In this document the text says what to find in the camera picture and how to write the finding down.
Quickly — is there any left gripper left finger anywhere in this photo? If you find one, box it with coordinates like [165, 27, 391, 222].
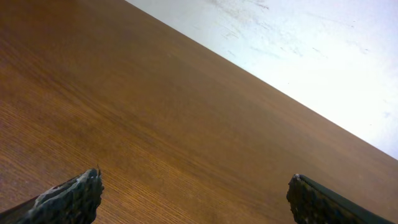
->
[1, 169, 104, 224]

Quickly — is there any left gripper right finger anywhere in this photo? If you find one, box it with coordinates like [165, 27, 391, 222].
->
[287, 174, 392, 224]

